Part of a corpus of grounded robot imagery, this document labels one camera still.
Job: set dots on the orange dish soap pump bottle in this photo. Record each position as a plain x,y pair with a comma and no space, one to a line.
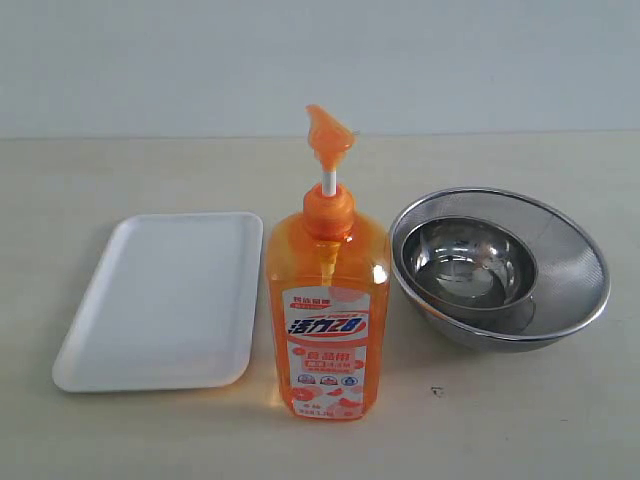
328,271

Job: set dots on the small stainless steel bowl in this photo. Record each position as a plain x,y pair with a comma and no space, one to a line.
473,271

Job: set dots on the white rectangular plastic tray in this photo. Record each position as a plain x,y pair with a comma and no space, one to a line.
171,305

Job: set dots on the steel mesh strainer basket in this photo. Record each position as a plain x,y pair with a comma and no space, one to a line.
573,284

